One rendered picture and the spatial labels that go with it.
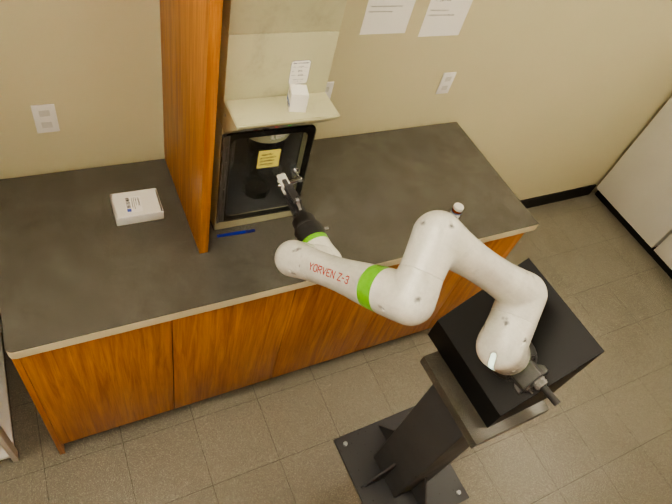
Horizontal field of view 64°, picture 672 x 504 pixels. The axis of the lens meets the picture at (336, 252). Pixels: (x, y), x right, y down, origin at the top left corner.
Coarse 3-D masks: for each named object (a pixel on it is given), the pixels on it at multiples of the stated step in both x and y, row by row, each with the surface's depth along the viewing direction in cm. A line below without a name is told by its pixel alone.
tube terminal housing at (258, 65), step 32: (224, 32) 140; (288, 32) 145; (320, 32) 149; (224, 64) 146; (256, 64) 148; (288, 64) 153; (320, 64) 157; (224, 96) 152; (256, 96) 157; (224, 224) 196
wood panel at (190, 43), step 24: (168, 0) 154; (192, 0) 132; (216, 0) 120; (168, 24) 160; (192, 24) 136; (216, 24) 124; (168, 48) 167; (192, 48) 141; (216, 48) 129; (168, 72) 174; (192, 72) 146; (216, 72) 134; (168, 96) 182; (192, 96) 152; (216, 96) 140; (168, 120) 190; (192, 120) 157; (168, 144) 199; (192, 144) 164; (168, 168) 210; (192, 168) 171; (192, 192) 178; (192, 216) 186
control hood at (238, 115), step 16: (320, 96) 164; (224, 112) 155; (240, 112) 151; (256, 112) 153; (272, 112) 154; (288, 112) 156; (320, 112) 159; (336, 112) 161; (224, 128) 158; (240, 128) 149
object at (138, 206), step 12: (132, 192) 194; (144, 192) 195; (156, 192) 197; (120, 204) 189; (132, 204) 191; (144, 204) 192; (156, 204) 193; (120, 216) 186; (132, 216) 187; (144, 216) 190; (156, 216) 192
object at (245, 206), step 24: (240, 144) 167; (264, 144) 171; (288, 144) 176; (312, 144) 180; (240, 168) 175; (264, 168) 180; (288, 168) 185; (240, 192) 184; (264, 192) 189; (240, 216) 194
